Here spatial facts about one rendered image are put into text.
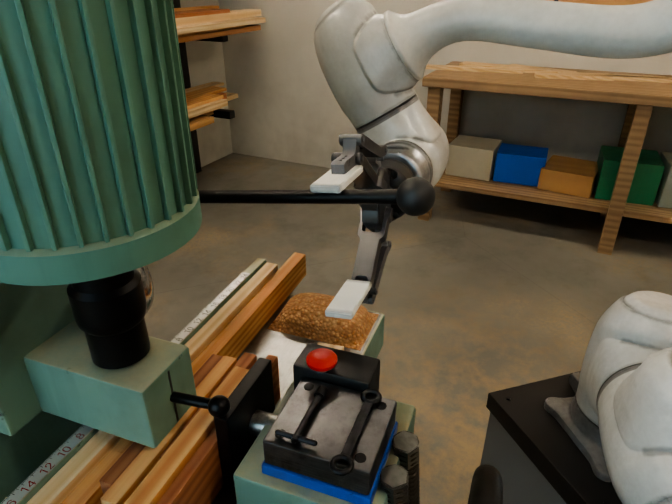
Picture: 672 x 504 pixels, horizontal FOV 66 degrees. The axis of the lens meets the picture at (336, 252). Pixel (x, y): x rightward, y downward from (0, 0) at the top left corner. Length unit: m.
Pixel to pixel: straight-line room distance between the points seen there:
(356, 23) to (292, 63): 3.34
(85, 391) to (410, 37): 0.56
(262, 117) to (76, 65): 3.99
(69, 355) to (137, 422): 0.09
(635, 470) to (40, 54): 0.71
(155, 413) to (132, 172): 0.23
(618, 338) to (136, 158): 0.74
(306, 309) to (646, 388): 0.44
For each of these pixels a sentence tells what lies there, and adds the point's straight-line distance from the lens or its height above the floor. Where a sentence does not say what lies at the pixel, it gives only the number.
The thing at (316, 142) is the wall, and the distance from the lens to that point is 4.12.
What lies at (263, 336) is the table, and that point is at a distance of 0.75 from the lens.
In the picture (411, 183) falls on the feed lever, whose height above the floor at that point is 1.19.
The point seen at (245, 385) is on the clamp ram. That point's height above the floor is 0.99.
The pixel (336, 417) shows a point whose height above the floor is 1.00.
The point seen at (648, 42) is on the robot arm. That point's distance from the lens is 0.76.
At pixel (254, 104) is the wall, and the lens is 4.34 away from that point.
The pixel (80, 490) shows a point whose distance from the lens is 0.56.
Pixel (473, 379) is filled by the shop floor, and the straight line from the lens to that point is 2.08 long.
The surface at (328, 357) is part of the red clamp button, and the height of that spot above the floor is 1.02.
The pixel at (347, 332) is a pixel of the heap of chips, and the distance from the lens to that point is 0.72.
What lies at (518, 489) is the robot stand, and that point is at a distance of 1.11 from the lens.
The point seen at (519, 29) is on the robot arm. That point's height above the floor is 1.29.
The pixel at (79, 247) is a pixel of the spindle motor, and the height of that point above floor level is 1.19.
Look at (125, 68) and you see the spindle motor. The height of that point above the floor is 1.30.
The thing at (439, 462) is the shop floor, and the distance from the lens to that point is 1.79.
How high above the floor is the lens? 1.35
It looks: 28 degrees down
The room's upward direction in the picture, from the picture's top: straight up
